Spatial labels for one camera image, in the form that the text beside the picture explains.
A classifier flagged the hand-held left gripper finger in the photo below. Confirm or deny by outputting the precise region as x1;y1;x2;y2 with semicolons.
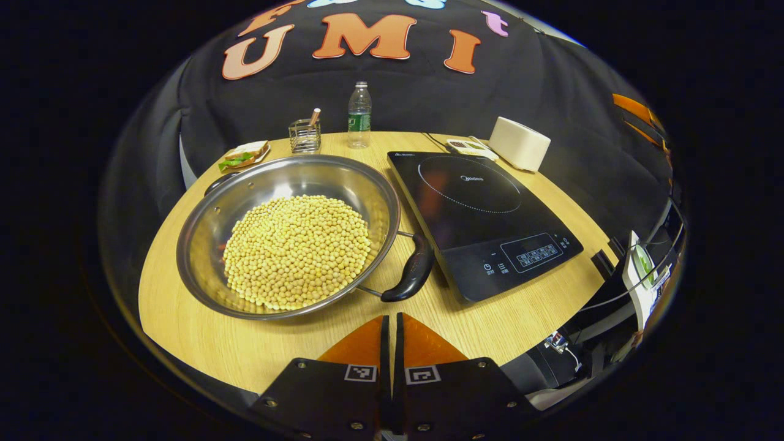
393;312;540;441
248;315;393;441

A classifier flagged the pile of yellow soybeans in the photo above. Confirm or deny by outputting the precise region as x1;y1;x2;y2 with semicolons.
222;195;372;311

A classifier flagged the black induction cooktop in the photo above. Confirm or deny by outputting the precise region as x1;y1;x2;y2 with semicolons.
386;151;584;303

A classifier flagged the stainless steel pot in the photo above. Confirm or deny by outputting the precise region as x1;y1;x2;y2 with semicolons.
176;154;435;322

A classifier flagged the white toaster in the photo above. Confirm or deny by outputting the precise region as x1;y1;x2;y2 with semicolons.
488;116;551;173

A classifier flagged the white and green device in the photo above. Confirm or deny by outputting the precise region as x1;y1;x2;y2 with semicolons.
622;231;671;331

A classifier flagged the white divided spice dish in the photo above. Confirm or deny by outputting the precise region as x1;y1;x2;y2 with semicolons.
446;138;500;162

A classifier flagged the black backdrop cloth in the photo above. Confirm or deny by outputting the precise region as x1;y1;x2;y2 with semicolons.
101;0;674;246

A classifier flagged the small white plate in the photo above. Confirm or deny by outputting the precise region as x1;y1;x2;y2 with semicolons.
224;143;272;170

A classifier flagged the clear plastic water bottle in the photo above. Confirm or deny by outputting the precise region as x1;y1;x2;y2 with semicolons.
347;81;372;149

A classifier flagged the sandwich with lettuce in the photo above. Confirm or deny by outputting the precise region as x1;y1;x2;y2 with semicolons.
218;141;269;172

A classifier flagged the wire mesh holder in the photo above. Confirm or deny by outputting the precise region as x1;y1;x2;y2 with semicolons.
288;118;322;154

